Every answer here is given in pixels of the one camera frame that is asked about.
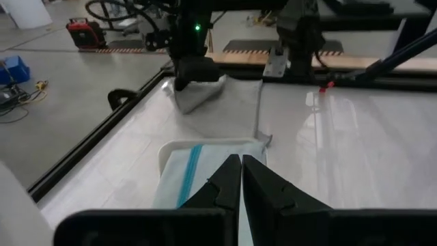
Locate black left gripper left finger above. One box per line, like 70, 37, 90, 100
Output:
53, 153, 242, 246

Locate grey microfiber towel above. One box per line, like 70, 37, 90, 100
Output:
163, 74, 274, 148

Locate blue plastic crate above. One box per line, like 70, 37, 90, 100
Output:
0, 55, 31, 86

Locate silver metal bracket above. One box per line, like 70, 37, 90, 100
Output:
262, 46, 292, 79

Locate red black equipment case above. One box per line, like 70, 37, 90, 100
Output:
66, 17, 107, 51

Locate black stand base beam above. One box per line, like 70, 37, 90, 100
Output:
354, 27, 437, 83

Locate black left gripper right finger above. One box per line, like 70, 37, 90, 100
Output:
242, 154, 437, 246

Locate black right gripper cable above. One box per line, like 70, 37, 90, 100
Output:
84, 0, 178, 33

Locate thin teal microfiber towel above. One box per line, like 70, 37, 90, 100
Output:
152, 141, 268, 210

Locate black aluminium rig frame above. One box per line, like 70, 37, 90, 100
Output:
26, 63, 437, 204

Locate small red clip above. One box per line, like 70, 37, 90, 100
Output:
318, 81, 336, 94

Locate hazard striped floor mat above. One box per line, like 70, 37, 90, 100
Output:
78, 39, 168, 55
223, 39, 345, 56

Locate yellow floor cable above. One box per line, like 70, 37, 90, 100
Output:
20, 79, 49, 105

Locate dark grey side cart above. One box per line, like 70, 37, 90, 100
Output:
317, 0, 437, 32

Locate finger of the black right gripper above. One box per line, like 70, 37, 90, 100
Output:
173, 56, 220, 92

